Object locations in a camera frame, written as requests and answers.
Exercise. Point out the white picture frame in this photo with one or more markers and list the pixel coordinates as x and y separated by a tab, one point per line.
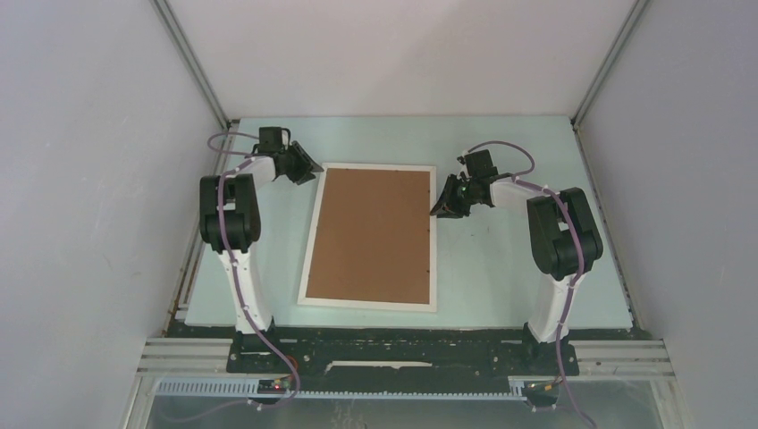
302	266

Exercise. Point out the aluminium corner rail right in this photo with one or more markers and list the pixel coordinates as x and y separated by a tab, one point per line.
616	50

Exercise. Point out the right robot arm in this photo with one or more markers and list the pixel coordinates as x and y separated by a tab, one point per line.
564	238

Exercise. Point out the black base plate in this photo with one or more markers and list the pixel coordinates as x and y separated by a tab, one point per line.
397	361

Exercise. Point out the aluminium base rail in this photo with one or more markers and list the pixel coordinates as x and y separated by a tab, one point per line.
199	366

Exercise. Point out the brown backing board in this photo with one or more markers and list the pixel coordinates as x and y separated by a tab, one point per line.
370	237

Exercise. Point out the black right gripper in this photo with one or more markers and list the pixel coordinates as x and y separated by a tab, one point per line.
447	201

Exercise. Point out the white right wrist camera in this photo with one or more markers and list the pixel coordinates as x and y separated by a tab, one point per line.
463	172

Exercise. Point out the aluminium corner rail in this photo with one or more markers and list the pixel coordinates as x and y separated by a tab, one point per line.
181	42
616	50

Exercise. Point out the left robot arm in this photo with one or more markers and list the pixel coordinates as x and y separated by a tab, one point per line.
229	215

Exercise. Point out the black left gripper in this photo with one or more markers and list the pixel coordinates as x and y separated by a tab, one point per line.
301	174

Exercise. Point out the aluminium corner rail left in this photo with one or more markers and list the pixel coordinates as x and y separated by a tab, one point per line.
181	42

